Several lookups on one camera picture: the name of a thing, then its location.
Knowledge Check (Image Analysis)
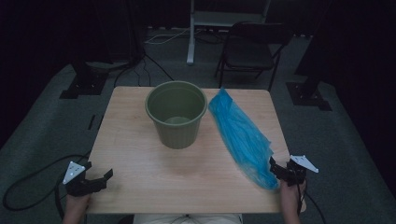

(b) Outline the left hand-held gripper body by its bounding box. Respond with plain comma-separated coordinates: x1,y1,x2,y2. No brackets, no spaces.
63,161,108,198

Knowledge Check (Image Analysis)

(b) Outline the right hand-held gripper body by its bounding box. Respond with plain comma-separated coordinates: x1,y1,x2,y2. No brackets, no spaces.
279,154,319,188

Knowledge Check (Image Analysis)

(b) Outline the blue plastic bag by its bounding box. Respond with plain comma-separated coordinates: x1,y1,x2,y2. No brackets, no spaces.
207,87,280,191

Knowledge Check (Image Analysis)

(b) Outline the green plastic bin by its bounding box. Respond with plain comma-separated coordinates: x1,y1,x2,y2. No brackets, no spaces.
144,80,208,150

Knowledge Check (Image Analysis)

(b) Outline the person's left hand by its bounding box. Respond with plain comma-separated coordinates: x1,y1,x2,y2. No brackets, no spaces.
64,192,93,219

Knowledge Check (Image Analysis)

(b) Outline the person's right hand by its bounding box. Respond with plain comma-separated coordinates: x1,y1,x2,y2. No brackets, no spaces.
279,179,308,217

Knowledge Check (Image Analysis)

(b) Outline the black stand with square base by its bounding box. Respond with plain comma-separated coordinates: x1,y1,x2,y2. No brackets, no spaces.
59,60,110,101
285,31,333,112

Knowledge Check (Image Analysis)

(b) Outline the person's light clothing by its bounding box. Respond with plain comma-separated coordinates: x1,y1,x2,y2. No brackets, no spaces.
133,213,244,224

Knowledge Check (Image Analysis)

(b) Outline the black folding chair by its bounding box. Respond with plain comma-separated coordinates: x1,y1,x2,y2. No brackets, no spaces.
213,21,294,92

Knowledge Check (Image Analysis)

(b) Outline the black pole with round base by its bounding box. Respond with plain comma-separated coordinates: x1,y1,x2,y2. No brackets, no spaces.
85,0,147,71

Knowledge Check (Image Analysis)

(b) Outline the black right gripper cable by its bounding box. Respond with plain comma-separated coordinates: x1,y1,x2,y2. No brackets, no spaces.
297,178,327,224

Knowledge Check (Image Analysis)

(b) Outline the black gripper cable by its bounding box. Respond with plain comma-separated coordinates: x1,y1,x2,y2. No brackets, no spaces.
297,178,327,224
2,150,92,220

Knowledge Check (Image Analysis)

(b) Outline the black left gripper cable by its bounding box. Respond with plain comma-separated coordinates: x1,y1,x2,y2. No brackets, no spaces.
2,150,92,220

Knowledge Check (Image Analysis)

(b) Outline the black floor cable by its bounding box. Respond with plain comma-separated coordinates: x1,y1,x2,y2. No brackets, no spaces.
113,53,176,89

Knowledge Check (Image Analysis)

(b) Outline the white floor cable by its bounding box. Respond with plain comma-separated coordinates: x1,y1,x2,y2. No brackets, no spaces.
144,27,191,46

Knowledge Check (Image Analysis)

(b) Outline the white metal stand frame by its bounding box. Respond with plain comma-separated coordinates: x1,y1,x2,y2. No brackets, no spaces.
186,0,273,65

